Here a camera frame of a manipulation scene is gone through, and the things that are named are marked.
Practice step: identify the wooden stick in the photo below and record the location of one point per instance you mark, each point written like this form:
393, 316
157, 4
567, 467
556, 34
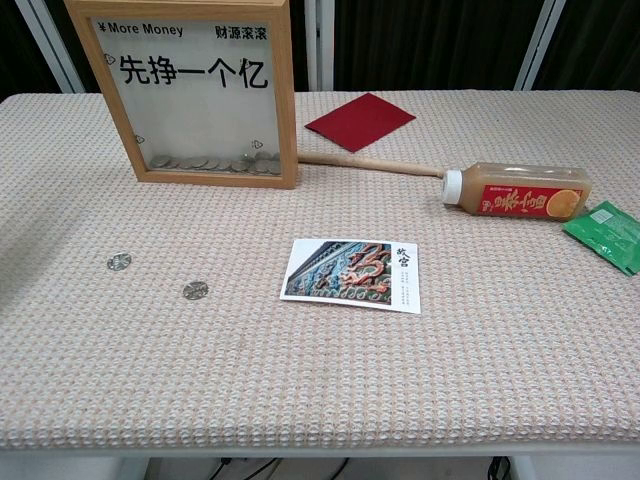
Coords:
370, 163

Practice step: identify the wooden frame money box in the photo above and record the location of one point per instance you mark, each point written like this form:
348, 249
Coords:
287, 100

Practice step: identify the green foil packet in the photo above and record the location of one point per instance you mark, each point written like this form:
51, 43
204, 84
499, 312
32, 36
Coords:
605, 232

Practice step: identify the red envelope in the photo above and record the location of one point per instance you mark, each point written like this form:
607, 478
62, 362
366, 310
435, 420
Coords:
360, 122

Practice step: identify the white metal frame post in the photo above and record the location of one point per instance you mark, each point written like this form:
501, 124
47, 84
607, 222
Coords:
536, 45
320, 45
52, 47

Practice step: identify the beige woven tablecloth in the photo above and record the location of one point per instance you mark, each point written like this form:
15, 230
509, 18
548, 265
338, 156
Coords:
320, 360

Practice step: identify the silver coin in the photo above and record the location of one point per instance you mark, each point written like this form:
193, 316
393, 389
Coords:
119, 261
195, 290

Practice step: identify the juice bottle with red label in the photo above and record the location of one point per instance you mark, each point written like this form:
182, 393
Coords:
525, 187

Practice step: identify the pile of silver coins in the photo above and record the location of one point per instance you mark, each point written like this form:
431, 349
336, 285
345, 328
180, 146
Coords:
215, 164

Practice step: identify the dragon wall postcard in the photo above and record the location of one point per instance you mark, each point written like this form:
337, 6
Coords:
350, 275

